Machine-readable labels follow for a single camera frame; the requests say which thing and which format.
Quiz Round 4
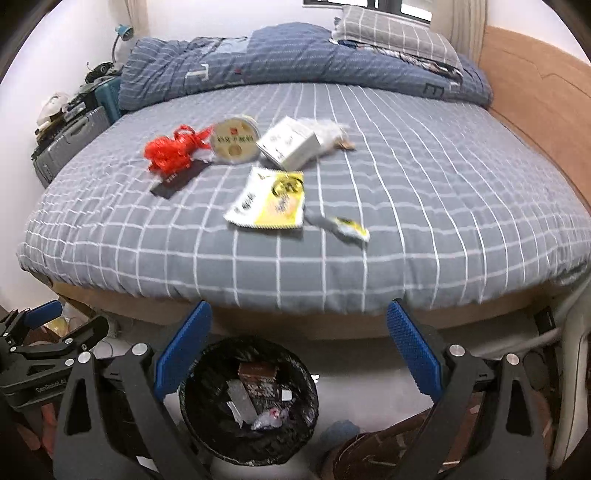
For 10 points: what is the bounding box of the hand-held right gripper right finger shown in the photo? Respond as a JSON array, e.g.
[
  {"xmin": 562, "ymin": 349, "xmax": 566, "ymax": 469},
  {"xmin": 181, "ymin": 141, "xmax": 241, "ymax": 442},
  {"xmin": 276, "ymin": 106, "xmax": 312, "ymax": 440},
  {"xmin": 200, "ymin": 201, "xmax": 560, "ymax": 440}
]
[{"xmin": 386, "ymin": 299, "xmax": 550, "ymax": 480}]

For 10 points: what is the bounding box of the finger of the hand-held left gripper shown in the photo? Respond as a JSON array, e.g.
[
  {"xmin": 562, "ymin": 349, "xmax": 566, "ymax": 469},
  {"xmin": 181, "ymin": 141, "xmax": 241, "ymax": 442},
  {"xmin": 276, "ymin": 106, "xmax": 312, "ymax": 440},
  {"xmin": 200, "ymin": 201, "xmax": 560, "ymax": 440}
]
[
  {"xmin": 0, "ymin": 300, "xmax": 63, "ymax": 335},
  {"xmin": 9, "ymin": 316, "xmax": 109, "ymax": 366}
]

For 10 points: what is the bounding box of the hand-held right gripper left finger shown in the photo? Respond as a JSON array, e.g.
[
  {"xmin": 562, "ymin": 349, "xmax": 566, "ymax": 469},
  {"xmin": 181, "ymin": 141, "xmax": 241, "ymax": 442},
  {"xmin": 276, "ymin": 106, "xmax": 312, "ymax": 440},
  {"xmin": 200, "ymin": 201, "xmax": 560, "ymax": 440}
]
[{"xmin": 54, "ymin": 300, "xmax": 214, "ymax": 480}]

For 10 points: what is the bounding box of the black trash bin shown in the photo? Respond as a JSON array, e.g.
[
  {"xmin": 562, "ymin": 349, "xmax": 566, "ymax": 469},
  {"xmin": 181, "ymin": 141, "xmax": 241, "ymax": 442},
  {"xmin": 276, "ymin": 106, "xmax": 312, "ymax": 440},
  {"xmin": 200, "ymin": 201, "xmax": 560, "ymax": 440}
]
[{"xmin": 179, "ymin": 337, "xmax": 319, "ymax": 464}]

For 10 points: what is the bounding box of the white tissue paper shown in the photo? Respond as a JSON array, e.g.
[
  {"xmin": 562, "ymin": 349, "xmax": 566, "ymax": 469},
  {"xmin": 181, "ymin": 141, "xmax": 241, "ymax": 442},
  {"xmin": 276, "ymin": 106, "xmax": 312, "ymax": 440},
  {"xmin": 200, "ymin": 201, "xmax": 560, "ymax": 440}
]
[{"xmin": 225, "ymin": 378, "xmax": 260, "ymax": 428}]

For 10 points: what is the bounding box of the brown snack box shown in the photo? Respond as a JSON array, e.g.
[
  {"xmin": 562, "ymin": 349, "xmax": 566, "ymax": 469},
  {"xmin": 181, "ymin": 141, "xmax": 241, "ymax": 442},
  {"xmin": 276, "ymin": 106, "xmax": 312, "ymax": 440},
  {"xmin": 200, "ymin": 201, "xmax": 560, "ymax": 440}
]
[{"xmin": 238, "ymin": 361, "xmax": 280, "ymax": 404}]

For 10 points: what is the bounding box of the clear bag with pink contents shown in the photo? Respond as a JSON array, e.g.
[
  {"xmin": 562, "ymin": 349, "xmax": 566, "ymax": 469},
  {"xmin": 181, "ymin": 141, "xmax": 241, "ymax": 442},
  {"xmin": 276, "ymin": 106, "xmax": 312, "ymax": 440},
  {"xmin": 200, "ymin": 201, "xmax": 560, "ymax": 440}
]
[{"xmin": 250, "ymin": 407, "xmax": 291, "ymax": 431}]

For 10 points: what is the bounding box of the small yellow torn wrapper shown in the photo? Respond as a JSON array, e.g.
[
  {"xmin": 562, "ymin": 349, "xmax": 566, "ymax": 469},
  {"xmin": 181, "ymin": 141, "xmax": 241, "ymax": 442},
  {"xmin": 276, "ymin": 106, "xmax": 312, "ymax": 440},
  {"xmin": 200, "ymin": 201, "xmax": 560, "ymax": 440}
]
[{"xmin": 305, "ymin": 210, "xmax": 370, "ymax": 243}]

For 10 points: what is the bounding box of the dark brown card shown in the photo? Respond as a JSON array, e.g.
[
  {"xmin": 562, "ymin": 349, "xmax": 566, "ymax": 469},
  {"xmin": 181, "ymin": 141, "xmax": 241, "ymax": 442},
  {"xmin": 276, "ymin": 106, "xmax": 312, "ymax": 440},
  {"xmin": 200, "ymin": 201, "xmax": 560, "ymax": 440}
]
[{"xmin": 151, "ymin": 160, "xmax": 207, "ymax": 199}]

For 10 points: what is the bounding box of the yellow snack packet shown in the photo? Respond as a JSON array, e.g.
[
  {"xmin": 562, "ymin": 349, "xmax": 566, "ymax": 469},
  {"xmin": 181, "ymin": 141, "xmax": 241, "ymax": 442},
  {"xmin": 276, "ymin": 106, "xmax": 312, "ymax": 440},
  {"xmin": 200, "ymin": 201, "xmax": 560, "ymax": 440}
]
[{"xmin": 224, "ymin": 167, "xmax": 305, "ymax": 230}]

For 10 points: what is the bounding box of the red plastic bag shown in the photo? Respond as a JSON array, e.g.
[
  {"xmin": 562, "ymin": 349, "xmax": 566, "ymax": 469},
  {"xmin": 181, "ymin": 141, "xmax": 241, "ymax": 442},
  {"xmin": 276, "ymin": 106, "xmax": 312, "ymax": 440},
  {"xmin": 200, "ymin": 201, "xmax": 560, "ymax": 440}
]
[{"xmin": 144, "ymin": 124, "xmax": 213, "ymax": 174}]

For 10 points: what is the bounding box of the yellow yogurt cup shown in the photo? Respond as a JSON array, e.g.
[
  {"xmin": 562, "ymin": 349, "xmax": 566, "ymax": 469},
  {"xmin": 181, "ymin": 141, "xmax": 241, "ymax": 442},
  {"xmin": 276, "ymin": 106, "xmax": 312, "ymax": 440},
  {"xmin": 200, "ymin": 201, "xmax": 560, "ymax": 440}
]
[{"xmin": 210, "ymin": 115, "xmax": 262, "ymax": 164}]

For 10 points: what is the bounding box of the white cardboard box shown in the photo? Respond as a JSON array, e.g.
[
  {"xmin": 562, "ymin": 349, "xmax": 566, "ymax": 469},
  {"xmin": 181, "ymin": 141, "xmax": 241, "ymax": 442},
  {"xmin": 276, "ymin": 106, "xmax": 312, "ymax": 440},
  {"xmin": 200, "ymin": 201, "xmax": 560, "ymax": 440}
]
[{"xmin": 256, "ymin": 117, "xmax": 319, "ymax": 171}]

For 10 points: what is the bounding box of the clear bag with string tag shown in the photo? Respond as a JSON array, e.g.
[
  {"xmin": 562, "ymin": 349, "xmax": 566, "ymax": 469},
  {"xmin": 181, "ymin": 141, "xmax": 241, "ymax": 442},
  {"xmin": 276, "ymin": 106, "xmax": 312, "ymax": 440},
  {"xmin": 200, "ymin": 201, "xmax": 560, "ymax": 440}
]
[{"xmin": 295, "ymin": 119, "xmax": 356, "ymax": 153}]

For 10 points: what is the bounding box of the brown slipper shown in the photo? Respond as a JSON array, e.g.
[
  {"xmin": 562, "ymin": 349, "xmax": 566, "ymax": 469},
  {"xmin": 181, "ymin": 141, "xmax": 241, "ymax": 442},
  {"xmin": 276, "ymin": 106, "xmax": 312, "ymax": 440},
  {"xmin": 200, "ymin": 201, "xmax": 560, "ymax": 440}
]
[{"xmin": 332, "ymin": 413, "xmax": 444, "ymax": 480}]

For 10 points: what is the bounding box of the blue cloth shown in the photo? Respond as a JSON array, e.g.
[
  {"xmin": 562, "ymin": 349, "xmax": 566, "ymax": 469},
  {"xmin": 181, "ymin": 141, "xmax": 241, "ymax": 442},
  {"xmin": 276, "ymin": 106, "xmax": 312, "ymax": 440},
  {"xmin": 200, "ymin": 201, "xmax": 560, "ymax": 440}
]
[{"xmin": 321, "ymin": 419, "xmax": 361, "ymax": 446}]

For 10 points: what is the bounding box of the grey suitcase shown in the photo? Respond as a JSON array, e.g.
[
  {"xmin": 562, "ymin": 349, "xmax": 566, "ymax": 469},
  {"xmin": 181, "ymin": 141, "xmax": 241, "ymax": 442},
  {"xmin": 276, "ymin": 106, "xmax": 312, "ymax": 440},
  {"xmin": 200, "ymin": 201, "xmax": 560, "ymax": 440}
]
[{"xmin": 33, "ymin": 106, "xmax": 112, "ymax": 188}]

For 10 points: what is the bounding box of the white helmet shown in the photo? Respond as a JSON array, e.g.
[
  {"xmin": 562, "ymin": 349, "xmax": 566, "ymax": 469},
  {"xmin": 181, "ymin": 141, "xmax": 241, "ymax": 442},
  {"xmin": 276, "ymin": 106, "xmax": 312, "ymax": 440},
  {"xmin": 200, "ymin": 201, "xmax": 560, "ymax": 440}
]
[{"xmin": 37, "ymin": 91, "xmax": 71, "ymax": 127}]

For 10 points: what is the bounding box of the teal plastic box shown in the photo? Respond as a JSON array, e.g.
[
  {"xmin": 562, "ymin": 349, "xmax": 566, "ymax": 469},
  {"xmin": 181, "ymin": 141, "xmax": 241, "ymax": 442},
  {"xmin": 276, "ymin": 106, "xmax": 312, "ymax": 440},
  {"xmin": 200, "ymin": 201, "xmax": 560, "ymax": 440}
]
[{"xmin": 95, "ymin": 76, "xmax": 123, "ymax": 125}]

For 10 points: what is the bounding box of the black clutter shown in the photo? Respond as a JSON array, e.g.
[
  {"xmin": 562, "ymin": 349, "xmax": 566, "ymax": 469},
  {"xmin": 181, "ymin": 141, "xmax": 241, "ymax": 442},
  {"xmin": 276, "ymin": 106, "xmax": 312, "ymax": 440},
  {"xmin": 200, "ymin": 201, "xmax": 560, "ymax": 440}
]
[{"xmin": 83, "ymin": 62, "xmax": 116, "ymax": 84}]

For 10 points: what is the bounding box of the wooden headboard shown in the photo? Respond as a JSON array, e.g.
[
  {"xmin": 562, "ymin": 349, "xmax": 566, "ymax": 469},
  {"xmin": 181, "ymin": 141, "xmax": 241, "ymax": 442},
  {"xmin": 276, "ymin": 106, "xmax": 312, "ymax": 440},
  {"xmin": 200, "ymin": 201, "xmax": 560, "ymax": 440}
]
[{"xmin": 478, "ymin": 25, "xmax": 591, "ymax": 208}]

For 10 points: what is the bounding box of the printed pillow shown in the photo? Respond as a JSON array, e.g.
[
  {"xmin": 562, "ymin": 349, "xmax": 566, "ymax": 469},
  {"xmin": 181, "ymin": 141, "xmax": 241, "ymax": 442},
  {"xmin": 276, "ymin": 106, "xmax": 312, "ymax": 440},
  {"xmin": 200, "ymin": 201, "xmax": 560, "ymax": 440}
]
[{"xmin": 339, "ymin": 39, "xmax": 464, "ymax": 86}]

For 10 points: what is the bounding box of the blue desk lamp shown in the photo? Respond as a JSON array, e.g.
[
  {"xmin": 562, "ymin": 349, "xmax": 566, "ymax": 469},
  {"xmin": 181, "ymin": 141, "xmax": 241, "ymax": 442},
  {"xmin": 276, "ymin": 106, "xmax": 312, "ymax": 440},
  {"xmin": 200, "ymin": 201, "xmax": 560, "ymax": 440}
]
[{"xmin": 112, "ymin": 24, "xmax": 134, "ymax": 63}]

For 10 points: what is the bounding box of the beige curtain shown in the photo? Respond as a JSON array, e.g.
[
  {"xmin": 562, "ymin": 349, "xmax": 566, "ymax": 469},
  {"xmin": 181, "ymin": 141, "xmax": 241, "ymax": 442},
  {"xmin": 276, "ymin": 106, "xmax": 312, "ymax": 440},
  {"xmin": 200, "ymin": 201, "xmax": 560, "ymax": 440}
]
[
  {"xmin": 127, "ymin": 0, "xmax": 148, "ymax": 42},
  {"xmin": 450, "ymin": 0, "xmax": 485, "ymax": 61}
]

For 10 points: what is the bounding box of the blue striped quilt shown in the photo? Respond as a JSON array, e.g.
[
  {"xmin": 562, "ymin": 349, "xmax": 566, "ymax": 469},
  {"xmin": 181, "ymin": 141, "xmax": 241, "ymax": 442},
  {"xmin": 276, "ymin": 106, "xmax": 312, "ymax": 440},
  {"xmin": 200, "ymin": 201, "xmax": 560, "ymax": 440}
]
[{"xmin": 117, "ymin": 23, "xmax": 492, "ymax": 112}]

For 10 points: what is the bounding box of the grey checked pillow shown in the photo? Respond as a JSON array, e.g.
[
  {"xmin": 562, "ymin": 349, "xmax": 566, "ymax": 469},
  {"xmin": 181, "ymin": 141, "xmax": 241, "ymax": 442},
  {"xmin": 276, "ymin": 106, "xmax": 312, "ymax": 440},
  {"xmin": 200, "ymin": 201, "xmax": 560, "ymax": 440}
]
[{"xmin": 332, "ymin": 4, "xmax": 464, "ymax": 75}]

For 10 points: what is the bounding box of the dark framed window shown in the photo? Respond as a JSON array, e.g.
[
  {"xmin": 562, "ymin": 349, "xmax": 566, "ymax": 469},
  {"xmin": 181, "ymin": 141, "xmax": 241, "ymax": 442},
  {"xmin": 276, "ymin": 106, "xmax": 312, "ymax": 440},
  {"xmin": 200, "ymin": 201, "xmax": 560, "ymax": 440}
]
[{"xmin": 302, "ymin": 0, "xmax": 435, "ymax": 21}]

